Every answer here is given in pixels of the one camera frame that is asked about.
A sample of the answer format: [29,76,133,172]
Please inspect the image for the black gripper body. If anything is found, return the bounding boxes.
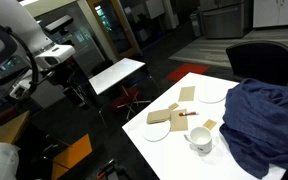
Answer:
[50,59,86,102]

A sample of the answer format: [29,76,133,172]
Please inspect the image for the red marker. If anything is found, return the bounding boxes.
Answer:
[178,111,200,117]

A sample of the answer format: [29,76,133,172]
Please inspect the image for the white mug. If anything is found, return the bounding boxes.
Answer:
[183,126,214,154]

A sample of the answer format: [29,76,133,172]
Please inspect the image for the small white side table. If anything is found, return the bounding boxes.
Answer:
[88,57,147,96]

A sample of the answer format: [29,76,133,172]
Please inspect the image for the dark flat panel fixture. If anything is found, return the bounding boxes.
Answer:
[43,14,74,35]

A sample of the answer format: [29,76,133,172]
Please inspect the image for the red stool with wooden legs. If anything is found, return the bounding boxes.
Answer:
[111,84,152,122]

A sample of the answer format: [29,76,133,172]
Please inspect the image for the wood framed glass door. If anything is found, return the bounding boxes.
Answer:
[86,0,142,60]

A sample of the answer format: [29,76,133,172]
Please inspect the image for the orange panel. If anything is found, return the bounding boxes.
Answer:
[51,133,94,180]

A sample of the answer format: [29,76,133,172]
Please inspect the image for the light wooden board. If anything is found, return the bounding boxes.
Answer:
[0,110,31,148]

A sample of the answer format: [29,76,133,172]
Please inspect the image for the L-shaped cardboard piece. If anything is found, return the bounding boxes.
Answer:
[146,108,172,125]

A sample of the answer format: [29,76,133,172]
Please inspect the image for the orange black clamp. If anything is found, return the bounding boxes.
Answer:
[95,159,118,180]

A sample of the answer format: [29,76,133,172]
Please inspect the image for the rectangular brown paper sheet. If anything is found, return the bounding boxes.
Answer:
[178,85,196,103]

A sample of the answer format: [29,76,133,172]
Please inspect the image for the grey trash can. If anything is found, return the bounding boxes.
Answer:
[189,9,203,38]

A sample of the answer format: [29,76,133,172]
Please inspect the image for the stainless steel appliance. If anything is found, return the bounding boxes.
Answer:
[199,0,252,40]

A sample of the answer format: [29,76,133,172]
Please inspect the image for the large black chair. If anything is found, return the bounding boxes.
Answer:
[225,40,288,87]

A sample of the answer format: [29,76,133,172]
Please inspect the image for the dark blue cloth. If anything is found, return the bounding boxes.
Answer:
[219,78,288,180]

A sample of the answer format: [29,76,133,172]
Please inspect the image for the white cabinets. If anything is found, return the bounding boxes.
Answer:
[252,0,288,29]

